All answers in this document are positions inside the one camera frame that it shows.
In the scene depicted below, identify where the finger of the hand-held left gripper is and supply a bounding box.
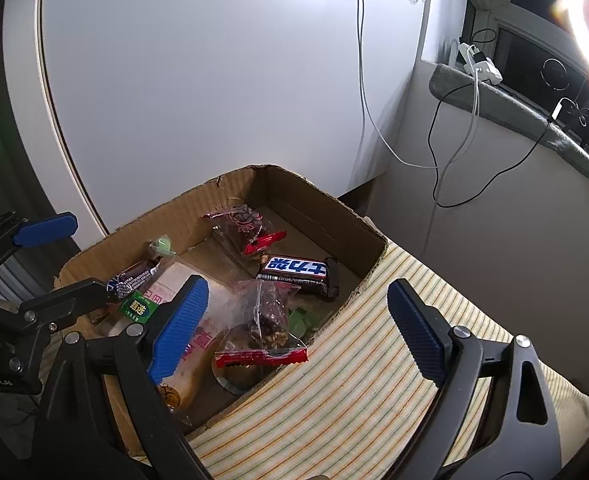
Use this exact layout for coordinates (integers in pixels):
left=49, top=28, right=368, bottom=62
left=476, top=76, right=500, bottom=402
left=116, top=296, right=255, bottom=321
left=0, top=211, right=78, bottom=291
left=17, top=279, right=108, bottom=334

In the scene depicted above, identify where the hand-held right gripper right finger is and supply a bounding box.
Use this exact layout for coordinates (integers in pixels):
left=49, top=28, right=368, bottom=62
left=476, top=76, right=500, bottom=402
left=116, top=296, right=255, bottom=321
left=387, top=279, right=560, bottom=480

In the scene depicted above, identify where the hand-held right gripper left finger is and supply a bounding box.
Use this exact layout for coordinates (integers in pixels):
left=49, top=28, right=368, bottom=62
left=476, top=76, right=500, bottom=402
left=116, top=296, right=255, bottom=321
left=27, top=274, right=215, bottom=480

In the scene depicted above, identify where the clear bread packet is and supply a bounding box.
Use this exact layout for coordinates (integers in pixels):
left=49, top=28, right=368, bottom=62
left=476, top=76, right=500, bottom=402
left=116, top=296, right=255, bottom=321
left=94, top=260, right=255, bottom=413

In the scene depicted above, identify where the dark green candy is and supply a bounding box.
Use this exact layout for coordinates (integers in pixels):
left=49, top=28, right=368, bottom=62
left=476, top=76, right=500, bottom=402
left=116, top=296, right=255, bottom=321
left=119, top=290, right=158, bottom=325

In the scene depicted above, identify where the small brown chocolate bar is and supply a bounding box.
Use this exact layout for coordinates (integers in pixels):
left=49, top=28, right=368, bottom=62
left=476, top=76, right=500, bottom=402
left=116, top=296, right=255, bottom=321
left=105, top=257, right=162, bottom=301

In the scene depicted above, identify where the brown chocolate egg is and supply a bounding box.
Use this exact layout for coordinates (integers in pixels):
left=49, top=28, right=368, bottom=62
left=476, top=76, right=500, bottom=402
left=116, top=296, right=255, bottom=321
left=212, top=365, right=255, bottom=398

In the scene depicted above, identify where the red-edged walnut snack packet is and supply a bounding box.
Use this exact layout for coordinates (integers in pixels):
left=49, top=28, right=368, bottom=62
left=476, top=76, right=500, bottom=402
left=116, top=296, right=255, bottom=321
left=214, top=280, right=309, bottom=371

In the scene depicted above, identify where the translucent green candy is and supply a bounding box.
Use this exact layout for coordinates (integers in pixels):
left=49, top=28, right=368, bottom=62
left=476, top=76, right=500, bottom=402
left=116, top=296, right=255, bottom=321
left=148, top=234, right=176, bottom=258

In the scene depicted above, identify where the light green candy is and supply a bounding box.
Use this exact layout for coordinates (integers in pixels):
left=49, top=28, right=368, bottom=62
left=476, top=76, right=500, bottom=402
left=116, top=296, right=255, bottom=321
left=287, top=307, right=323, bottom=338

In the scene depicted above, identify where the red-edged chocolate cake packet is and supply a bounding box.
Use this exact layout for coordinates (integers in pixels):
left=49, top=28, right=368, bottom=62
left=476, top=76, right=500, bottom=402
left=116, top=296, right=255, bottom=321
left=203, top=204, right=288, bottom=257

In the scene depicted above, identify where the large brown chocolate bar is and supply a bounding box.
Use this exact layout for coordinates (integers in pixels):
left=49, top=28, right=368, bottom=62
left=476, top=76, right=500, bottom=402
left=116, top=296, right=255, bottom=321
left=257, top=254, right=341, bottom=302

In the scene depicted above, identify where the brown cardboard box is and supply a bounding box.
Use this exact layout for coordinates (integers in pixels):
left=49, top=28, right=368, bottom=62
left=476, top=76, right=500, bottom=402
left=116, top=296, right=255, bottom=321
left=54, top=164, right=389, bottom=456

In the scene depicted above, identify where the striped yellow blanket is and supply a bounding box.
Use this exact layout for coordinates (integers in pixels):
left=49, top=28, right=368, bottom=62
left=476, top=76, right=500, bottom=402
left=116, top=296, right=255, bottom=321
left=39, top=240, right=589, bottom=480

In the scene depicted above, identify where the white wardrobe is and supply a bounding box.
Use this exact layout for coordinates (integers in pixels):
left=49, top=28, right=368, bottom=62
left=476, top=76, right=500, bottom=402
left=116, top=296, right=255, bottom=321
left=2, top=0, right=425, bottom=261

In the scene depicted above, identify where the grey windowsill cushion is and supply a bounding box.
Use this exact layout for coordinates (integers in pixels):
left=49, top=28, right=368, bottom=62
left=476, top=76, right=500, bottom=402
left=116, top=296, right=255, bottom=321
left=429, top=62, right=589, bottom=185

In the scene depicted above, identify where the white power strip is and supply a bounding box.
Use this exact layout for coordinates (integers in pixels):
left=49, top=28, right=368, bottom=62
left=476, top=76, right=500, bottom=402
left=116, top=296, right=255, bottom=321
left=457, top=40, right=504, bottom=86

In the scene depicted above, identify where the black cable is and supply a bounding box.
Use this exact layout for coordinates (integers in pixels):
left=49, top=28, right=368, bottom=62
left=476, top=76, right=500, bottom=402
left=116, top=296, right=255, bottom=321
left=427, top=80, right=555, bottom=208

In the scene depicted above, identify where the white charger cable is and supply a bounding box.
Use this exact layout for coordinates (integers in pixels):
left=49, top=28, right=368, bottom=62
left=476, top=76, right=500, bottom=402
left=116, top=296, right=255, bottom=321
left=422, top=72, right=481, bottom=256

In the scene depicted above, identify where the long white hanging cable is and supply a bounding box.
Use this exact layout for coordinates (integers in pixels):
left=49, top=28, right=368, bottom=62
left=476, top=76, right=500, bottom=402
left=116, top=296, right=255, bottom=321
left=352, top=0, right=440, bottom=170

